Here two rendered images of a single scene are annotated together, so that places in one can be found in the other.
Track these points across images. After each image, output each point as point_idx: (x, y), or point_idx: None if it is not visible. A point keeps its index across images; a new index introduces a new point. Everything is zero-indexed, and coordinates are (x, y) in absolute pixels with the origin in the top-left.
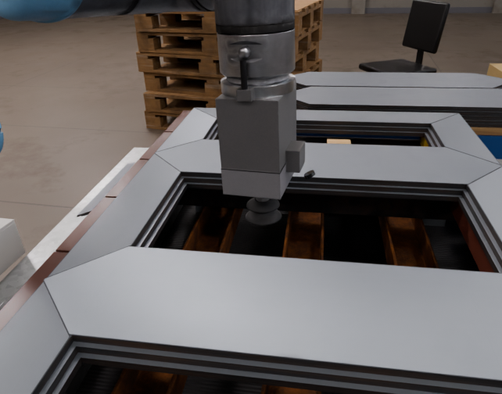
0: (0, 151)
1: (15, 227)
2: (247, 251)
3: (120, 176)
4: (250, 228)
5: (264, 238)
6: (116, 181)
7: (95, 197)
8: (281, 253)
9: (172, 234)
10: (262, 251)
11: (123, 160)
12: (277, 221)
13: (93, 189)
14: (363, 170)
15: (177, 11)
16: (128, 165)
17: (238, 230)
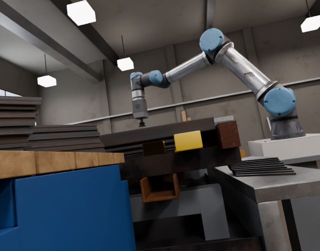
0: (268, 111)
1: (261, 146)
2: (163, 220)
3: (263, 157)
4: (162, 229)
5: (150, 226)
6: (258, 157)
7: (256, 156)
8: (138, 223)
9: (230, 216)
10: (152, 221)
11: None
12: (139, 126)
13: (290, 166)
14: None
15: (151, 85)
16: (272, 157)
17: (173, 227)
